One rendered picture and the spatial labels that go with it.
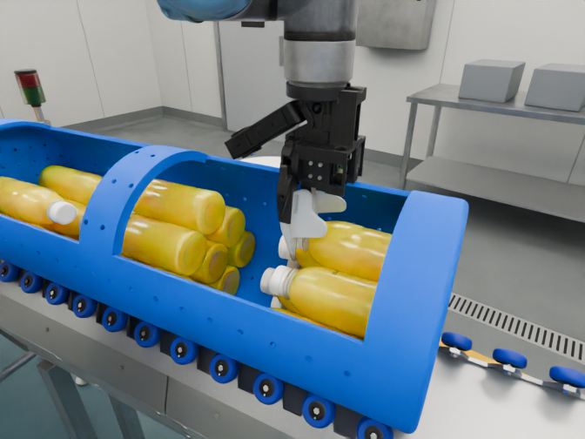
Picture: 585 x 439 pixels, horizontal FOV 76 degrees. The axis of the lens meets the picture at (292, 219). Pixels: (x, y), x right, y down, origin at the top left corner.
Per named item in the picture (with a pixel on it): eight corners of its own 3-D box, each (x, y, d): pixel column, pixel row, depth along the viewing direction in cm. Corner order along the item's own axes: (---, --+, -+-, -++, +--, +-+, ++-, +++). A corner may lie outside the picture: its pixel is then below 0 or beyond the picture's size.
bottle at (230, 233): (250, 210, 67) (173, 192, 74) (229, 206, 60) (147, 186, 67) (241, 248, 67) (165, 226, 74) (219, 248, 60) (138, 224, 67)
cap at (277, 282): (280, 302, 48) (268, 298, 49) (293, 289, 51) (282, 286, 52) (283, 275, 47) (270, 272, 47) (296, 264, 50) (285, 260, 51)
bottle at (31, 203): (1, 217, 74) (59, 238, 67) (-29, 194, 69) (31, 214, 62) (27, 192, 78) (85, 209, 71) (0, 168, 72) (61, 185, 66)
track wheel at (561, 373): (593, 388, 50) (595, 374, 51) (554, 376, 52) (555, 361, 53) (580, 390, 54) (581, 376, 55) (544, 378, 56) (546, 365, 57)
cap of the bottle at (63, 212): (59, 226, 67) (65, 229, 66) (43, 213, 64) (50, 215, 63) (74, 210, 69) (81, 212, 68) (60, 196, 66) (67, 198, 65)
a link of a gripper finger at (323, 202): (342, 239, 53) (341, 187, 47) (304, 230, 55) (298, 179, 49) (349, 226, 55) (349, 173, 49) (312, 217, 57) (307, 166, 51)
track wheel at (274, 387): (285, 378, 51) (290, 375, 52) (256, 366, 52) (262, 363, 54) (275, 411, 50) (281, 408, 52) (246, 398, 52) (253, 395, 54)
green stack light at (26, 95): (31, 105, 119) (26, 89, 117) (19, 103, 122) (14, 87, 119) (50, 101, 124) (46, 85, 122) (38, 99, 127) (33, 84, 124)
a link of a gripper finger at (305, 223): (317, 270, 45) (328, 196, 43) (274, 258, 48) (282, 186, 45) (326, 262, 48) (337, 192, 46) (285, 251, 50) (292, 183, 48)
